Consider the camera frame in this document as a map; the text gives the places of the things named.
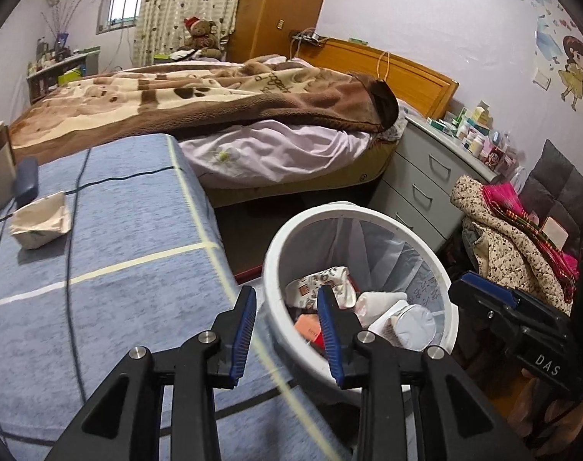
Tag wooden bed headboard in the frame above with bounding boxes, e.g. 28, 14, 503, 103
301, 36, 459, 118

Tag pile of clothes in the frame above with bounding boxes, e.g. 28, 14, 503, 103
451, 175, 573, 318

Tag red and white milk carton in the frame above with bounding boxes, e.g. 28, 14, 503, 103
294, 313, 327, 349

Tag white paper roll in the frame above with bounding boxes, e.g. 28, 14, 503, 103
356, 291, 408, 322

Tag black cable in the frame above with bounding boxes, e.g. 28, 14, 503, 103
0, 146, 179, 443

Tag power strip with plugs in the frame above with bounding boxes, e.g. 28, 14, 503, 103
289, 29, 323, 46

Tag cartoon girl wall sticker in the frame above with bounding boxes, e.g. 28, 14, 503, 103
558, 33, 583, 113

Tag dried branches in vase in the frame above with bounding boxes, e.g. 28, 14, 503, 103
41, 0, 86, 51

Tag blue checked cloth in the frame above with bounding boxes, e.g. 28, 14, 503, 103
0, 133, 359, 461

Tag crumpled patterned packet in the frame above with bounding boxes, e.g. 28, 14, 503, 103
286, 266, 358, 309

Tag lilac quilt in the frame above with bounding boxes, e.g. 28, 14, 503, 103
181, 58, 410, 190

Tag cluttered white shelf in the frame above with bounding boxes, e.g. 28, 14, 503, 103
25, 45, 101, 104

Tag yellow cable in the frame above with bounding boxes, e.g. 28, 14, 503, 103
375, 50, 393, 82

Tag white cup with lid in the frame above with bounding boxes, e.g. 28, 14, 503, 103
368, 305, 437, 352

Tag white round waste bin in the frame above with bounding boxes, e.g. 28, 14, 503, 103
262, 202, 460, 395

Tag small barred window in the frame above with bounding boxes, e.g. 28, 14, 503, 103
97, 0, 145, 34

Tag group of medicine boxes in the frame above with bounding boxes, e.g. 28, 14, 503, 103
426, 101, 523, 174

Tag dark chair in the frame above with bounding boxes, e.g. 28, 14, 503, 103
517, 139, 583, 250

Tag brown printed blanket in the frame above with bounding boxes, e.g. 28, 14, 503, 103
8, 55, 400, 164

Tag brown teddy bear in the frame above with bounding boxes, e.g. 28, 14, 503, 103
176, 17, 224, 58

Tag dark blue case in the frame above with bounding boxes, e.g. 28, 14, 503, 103
12, 156, 39, 202

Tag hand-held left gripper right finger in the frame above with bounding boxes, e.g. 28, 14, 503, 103
317, 285, 537, 461

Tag heart print curtain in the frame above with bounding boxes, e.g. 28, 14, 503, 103
133, 0, 248, 61

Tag grey chest of drawers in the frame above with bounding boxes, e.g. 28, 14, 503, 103
368, 118, 513, 255

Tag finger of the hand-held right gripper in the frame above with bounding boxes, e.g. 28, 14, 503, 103
448, 277, 523, 343
462, 271, 521, 309

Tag pink cloth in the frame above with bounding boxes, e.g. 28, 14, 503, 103
481, 182, 580, 301

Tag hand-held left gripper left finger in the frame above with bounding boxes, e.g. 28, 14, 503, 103
44, 285, 258, 461

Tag yellow bed base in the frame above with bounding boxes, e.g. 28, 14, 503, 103
207, 146, 400, 207

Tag person's right hand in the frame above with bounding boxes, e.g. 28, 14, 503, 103
522, 369, 583, 443

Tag white card box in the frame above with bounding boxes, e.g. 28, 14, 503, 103
542, 216, 569, 247

